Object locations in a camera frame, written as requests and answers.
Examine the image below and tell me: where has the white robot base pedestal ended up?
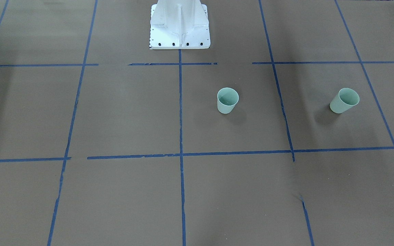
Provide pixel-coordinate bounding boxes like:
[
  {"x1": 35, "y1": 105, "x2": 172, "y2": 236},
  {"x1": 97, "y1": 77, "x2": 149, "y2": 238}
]
[{"x1": 149, "y1": 0, "x2": 211, "y2": 50}]

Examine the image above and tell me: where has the light green cup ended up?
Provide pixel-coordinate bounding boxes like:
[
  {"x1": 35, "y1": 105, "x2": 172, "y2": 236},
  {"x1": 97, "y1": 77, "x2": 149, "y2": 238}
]
[
  {"x1": 329, "y1": 88, "x2": 360, "y2": 114},
  {"x1": 217, "y1": 87, "x2": 239, "y2": 114}
]

